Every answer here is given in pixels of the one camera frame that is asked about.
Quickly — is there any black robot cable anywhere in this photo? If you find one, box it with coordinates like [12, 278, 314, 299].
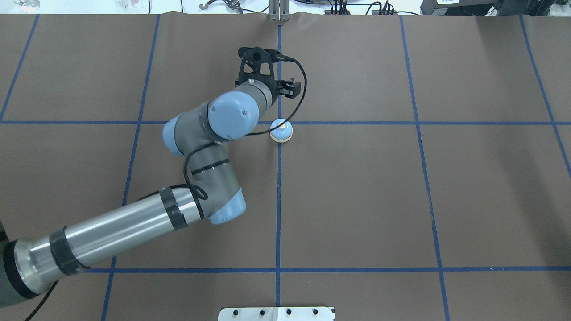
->
[25, 56, 307, 321]

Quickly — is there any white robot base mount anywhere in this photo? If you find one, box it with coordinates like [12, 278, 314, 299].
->
[217, 306, 336, 321]

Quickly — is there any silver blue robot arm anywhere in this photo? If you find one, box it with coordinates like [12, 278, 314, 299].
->
[1, 78, 307, 307]

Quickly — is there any light blue call bell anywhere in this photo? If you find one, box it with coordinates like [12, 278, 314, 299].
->
[269, 119, 293, 144]

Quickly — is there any aluminium frame post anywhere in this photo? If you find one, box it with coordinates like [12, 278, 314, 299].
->
[268, 0, 291, 22]

